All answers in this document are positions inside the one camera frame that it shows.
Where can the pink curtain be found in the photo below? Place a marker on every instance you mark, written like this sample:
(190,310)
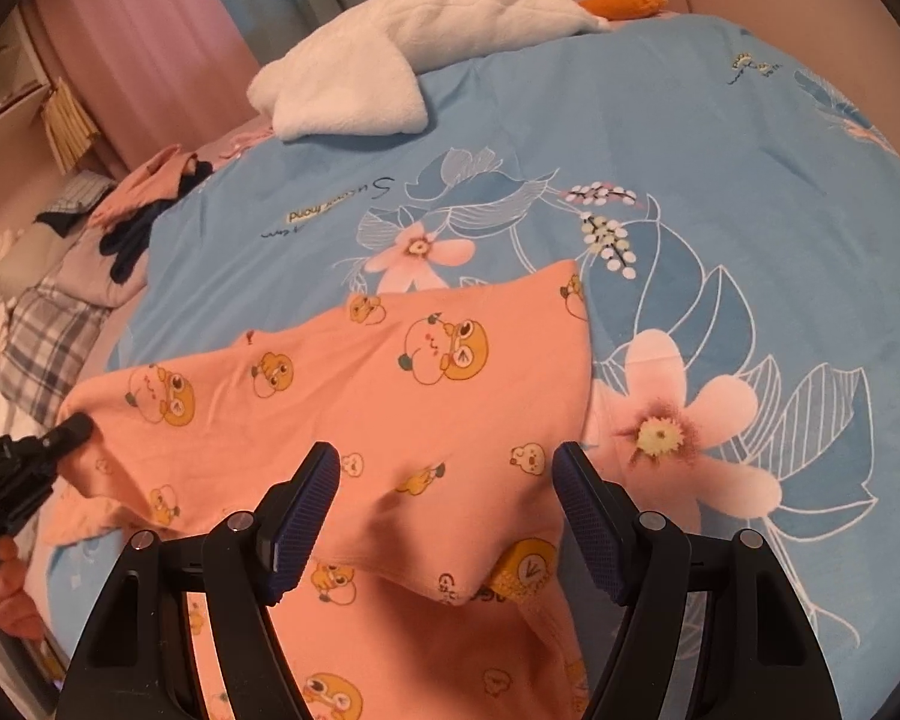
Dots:
(142,30)

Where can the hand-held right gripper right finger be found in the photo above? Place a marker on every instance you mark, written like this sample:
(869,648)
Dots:
(585,517)

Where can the white plush goose toy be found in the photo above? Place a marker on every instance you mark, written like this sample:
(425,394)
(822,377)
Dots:
(360,52)

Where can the pink cartoon print garment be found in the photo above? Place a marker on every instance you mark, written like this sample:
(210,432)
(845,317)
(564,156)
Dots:
(420,420)

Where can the blue floral duvet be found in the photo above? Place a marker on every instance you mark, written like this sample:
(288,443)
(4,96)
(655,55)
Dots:
(570,127)

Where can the person's left hand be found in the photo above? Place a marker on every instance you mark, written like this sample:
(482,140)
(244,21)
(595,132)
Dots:
(11,600)

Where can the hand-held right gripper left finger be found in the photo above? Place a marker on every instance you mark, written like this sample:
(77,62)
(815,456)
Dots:
(307,514)

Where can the white cabinet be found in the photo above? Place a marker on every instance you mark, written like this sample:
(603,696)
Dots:
(7,90)

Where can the grey cloth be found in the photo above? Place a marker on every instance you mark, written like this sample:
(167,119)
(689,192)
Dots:
(90,270)

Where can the plain pink garment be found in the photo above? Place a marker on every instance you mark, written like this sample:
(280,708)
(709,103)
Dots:
(139,187)

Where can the plaid cloth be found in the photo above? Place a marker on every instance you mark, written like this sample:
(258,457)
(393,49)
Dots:
(45,337)

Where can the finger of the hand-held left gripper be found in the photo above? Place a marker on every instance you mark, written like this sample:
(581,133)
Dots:
(71,435)

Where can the checked blue shirt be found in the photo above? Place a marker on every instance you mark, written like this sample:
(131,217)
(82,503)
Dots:
(79,191)

